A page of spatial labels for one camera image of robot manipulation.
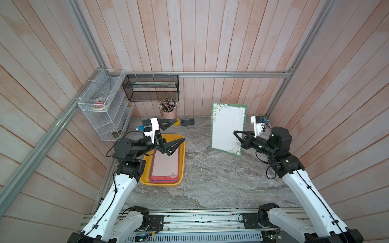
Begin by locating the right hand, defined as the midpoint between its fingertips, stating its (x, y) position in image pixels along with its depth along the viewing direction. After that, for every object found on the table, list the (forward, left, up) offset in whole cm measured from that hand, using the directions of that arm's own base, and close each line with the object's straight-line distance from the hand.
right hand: (234, 131), depth 69 cm
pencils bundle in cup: (+43, +40, -21) cm, 62 cm away
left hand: (-9, +24, +11) cm, 28 cm away
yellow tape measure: (+32, +32, -30) cm, 55 cm away
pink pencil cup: (+35, +36, -24) cm, 56 cm away
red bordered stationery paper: (-4, +37, -31) cm, 49 cm away
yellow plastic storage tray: (-9, +47, -29) cm, 57 cm away
